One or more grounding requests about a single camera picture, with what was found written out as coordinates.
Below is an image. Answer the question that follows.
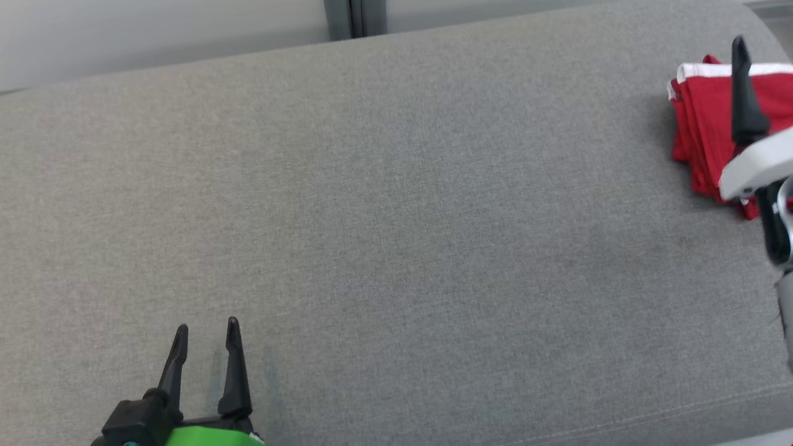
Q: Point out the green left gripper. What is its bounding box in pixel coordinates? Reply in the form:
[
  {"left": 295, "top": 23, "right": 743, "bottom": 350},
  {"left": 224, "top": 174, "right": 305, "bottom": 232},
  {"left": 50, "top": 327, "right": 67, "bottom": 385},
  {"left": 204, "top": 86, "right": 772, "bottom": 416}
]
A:
[{"left": 158, "top": 317, "right": 266, "bottom": 446}]

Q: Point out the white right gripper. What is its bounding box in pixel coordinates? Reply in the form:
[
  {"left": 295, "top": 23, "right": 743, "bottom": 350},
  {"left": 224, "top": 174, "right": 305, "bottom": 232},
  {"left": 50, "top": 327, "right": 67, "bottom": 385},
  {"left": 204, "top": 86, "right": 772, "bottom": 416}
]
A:
[{"left": 719, "top": 36, "right": 793, "bottom": 202}]

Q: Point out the red garment with white stripes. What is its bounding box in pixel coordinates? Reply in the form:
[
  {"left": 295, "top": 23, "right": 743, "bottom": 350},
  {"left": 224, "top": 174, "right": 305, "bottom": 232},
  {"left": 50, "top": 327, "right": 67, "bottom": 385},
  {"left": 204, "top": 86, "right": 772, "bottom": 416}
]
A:
[{"left": 667, "top": 55, "right": 793, "bottom": 221}]

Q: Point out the grey fabric sofa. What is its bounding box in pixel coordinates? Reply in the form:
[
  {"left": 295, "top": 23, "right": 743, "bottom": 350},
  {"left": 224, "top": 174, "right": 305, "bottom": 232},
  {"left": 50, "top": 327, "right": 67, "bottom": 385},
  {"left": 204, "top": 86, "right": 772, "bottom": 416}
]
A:
[{"left": 0, "top": 0, "right": 793, "bottom": 446}]

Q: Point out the grey metal frame post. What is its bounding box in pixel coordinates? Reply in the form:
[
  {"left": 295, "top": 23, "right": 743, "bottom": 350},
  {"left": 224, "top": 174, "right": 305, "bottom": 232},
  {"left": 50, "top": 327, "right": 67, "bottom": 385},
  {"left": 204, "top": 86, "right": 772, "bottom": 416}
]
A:
[{"left": 323, "top": 0, "right": 388, "bottom": 42}]

